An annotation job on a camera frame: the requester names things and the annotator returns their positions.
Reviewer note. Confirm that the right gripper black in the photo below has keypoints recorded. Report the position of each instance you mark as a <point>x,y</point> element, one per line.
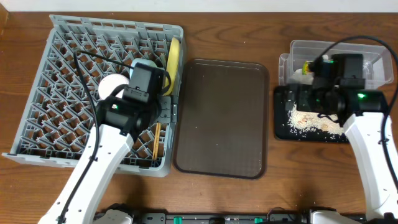
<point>303,91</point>

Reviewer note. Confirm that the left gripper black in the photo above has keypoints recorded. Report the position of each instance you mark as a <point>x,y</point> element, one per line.
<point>166,106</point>

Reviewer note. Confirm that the wooden chopstick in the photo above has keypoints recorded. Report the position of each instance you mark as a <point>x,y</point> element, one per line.
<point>155,141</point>
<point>158,140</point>

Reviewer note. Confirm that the rice and food scraps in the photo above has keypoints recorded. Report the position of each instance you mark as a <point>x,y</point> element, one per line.
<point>304,123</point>

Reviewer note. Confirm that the green snack wrapper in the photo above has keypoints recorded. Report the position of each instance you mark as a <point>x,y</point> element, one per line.
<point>307,68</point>

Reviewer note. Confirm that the yellow plate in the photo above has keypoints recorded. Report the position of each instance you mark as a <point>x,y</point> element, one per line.
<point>172,64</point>

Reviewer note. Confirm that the light blue bowl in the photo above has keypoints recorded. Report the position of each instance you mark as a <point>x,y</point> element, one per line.
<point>142,61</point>

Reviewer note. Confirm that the pink white bowl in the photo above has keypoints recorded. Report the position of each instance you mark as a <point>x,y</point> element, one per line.
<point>109,83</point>

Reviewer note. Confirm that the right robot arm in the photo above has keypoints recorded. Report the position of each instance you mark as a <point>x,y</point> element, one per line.
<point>334,88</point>

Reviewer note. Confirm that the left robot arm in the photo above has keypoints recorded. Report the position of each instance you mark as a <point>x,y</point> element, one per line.
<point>126,111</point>

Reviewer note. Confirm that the black waste tray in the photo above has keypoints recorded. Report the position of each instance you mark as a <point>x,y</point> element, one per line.
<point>284,129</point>

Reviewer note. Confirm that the grey plastic dishwasher rack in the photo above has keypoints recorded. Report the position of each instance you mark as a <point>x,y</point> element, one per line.
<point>79,53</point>

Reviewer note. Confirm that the brown serving tray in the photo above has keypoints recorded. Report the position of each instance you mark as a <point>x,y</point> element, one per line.
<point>223,119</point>

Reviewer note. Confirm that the clear plastic bin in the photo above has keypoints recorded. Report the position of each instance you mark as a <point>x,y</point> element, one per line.
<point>377,65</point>

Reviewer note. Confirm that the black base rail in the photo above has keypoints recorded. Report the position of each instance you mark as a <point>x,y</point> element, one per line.
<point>121,213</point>

